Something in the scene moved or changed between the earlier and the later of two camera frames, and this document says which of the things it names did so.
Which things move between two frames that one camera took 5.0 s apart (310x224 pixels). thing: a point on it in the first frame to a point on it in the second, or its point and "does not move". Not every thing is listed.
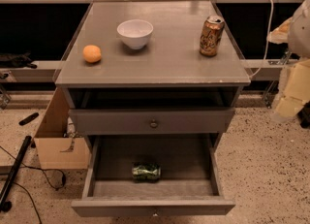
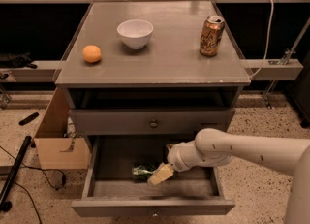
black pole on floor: (6, 205) does not move
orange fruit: (92, 53) does not move
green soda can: (145, 172) does not move
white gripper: (300, 35) to (176, 159)
